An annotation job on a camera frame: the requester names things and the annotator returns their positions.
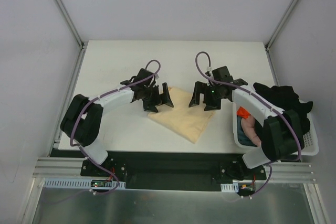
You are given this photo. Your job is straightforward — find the cream yellow t shirt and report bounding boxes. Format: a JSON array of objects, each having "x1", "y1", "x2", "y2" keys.
[{"x1": 148, "y1": 87, "x2": 215, "y2": 144}]

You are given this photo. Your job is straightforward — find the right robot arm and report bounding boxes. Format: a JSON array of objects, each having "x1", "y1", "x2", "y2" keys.
[{"x1": 189, "y1": 67, "x2": 304, "y2": 179}]

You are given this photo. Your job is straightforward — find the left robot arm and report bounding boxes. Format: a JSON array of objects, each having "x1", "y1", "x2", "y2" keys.
[{"x1": 60, "y1": 68, "x2": 174, "y2": 176}]

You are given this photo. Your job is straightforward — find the orange t shirt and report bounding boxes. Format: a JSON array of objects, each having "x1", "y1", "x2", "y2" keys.
[{"x1": 237, "y1": 107, "x2": 250, "y2": 119}]

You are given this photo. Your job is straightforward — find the pink garment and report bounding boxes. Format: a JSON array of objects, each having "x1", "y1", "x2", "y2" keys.
[{"x1": 241, "y1": 115, "x2": 261, "y2": 147}]

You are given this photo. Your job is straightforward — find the blue garment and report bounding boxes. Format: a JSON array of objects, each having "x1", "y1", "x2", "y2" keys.
[{"x1": 237, "y1": 116, "x2": 256, "y2": 147}]

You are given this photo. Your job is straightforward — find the black t shirt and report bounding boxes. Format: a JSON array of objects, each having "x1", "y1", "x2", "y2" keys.
[{"x1": 253, "y1": 82, "x2": 313, "y2": 134}]

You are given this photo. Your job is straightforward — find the white laundry basket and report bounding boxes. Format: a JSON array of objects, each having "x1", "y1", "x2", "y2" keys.
[{"x1": 232, "y1": 103, "x2": 319, "y2": 156}]

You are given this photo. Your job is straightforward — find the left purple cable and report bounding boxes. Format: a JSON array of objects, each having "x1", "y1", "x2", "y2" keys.
[{"x1": 70, "y1": 60, "x2": 161, "y2": 196}]

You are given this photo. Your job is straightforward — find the purple cable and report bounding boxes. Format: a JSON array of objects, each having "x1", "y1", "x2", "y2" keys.
[
  {"x1": 195, "y1": 51, "x2": 301, "y2": 201},
  {"x1": 70, "y1": 60, "x2": 161, "y2": 196}
]

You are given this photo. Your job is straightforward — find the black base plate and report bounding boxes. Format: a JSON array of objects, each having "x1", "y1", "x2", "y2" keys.
[{"x1": 49, "y1": 148, "x2": 271, "y2": 191}]

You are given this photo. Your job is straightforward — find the right aluminium frame post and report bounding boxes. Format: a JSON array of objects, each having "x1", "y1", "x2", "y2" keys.
[{"x1": 265, "y1": 0, "x2": 300, "y2": 51}]

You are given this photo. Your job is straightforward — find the aluminium frame post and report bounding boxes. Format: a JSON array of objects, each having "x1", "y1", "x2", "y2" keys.
[
  {"x1": 265, "y1": 0, "x2": 300, "y2": 51},
  {"x1": 53, "y1": 0, "x2": 87, "y2": 50}
]

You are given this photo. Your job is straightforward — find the left aluminium frame post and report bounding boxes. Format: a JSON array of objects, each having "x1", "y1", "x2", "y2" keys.
[{"x1": 53, "y1": 0, "x2": 87, "y2": 50}]

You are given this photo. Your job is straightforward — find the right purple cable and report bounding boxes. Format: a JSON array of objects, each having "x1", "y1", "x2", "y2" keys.
[{"x1": 195, "y1": 51, "x2": 301, "y2": 201}]

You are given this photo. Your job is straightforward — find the right white cable duct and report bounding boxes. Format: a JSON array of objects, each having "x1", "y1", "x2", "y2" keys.
[{"x1": 220, "y1": 183, "x2": 239, "y2": 193}]

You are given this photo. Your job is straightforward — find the white cable duct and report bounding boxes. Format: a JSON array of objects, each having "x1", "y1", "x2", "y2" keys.
[
  {"x1": 220, "y1": 183, "x2": 239, "y2": 193},
  {"x1": 44, "y1": 178, "x2": 126, "y2": 190}
]

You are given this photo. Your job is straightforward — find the left white cable duct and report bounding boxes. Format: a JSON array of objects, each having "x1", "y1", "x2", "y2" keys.
[{"x1": 44, "y1": 178, "x2": 126, "y2": 190}]

